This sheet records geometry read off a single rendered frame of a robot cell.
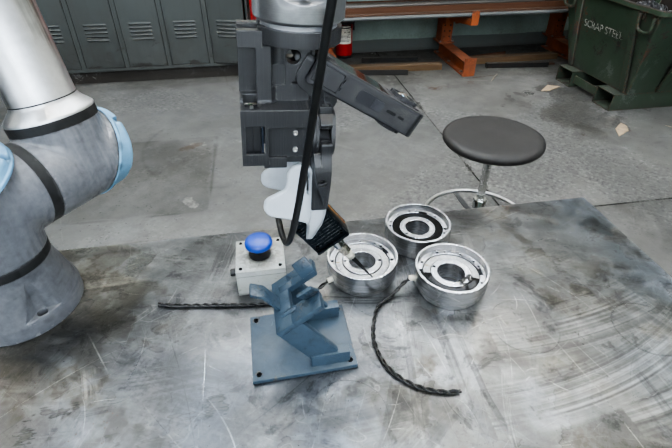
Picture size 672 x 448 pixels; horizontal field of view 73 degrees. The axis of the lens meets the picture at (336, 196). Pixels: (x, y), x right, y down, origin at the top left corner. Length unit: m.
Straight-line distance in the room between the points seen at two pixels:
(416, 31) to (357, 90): 4.22
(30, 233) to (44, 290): 0.08
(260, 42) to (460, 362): 0.45
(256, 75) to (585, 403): 0.51
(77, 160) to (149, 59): 3.31
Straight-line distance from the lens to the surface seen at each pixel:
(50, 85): 0.70
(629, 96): 3.80
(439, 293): 0.65
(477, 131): 1.61
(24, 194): 0.67
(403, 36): 4.58
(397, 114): 0.41
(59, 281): 0.73
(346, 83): 0.39
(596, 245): 0.87
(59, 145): 0.70
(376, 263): 0.69
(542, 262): 0.80
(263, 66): 0.39
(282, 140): 0.40
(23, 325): 0.73
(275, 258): 0.67
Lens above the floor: 1.29
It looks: 34 degrees down
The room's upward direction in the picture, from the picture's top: straight up
